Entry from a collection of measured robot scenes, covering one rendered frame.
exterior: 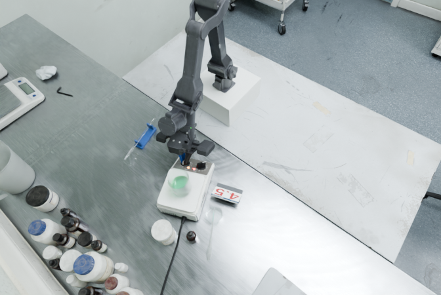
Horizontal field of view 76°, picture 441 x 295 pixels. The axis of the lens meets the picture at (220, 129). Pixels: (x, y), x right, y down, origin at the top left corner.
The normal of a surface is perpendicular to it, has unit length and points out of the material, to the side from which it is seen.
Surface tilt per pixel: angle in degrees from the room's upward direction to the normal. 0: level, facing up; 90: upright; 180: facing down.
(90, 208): 0
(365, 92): 0
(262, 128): 0
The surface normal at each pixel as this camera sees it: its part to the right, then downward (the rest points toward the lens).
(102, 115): -0.04, -0.54
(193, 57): -0.44, 0.46
